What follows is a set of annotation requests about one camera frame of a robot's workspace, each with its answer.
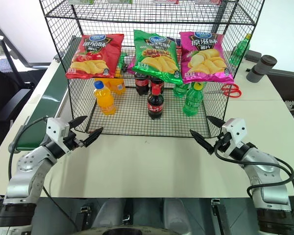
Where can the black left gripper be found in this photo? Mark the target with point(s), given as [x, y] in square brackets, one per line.
[71, 142]

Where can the dark rounded robot body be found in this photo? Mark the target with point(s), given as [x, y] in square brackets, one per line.
[142, 215]

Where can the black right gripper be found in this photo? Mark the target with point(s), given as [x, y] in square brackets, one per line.
[223, 144]

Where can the magenta potato chips bag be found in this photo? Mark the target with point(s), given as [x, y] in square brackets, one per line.
[205, 61]

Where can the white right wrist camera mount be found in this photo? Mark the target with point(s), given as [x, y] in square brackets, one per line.
[235, 129]

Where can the white pink snack packet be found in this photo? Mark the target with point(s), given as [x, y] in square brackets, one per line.
[208, 1]

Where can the red potato chips bag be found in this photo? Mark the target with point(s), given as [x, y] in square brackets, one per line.
[95, 58]

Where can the orange soda bottle blue cap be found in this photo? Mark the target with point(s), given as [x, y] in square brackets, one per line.
[106, 101]

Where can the purple snack packet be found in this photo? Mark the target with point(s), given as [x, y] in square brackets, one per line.
[175, 42]

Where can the black table clamp bracket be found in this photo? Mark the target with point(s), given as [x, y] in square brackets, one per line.
[221, 218]

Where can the green soda bottle yellow label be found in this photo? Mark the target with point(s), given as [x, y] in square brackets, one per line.
[192, 101]

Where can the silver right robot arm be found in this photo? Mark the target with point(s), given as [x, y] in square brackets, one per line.
[269, 178]

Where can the white green snack packet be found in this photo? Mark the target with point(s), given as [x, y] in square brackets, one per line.
[120, 1]

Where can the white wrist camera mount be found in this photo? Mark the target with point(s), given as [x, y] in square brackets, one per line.
[235, 129]
[56, 128]

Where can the small green snack packet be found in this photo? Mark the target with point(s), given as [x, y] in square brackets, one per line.
[121, 62]

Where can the green potato chips bag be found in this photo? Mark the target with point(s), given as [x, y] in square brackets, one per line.
[156, 61]

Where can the grey box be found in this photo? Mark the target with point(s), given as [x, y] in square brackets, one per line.
[252, 55]

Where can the green conveyor belt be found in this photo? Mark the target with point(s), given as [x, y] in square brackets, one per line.
[51, 93]

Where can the red snack packet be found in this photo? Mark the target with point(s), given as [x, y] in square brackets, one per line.
[166, 1]

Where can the grey cylindrical flask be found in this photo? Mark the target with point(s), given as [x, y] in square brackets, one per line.
[259, 68]

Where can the cola bottle red cap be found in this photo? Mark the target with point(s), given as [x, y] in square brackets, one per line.
[155, 104]

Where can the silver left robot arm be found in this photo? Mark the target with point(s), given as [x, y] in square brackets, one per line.
[27, 173]

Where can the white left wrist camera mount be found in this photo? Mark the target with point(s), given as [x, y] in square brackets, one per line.
[56, 128]

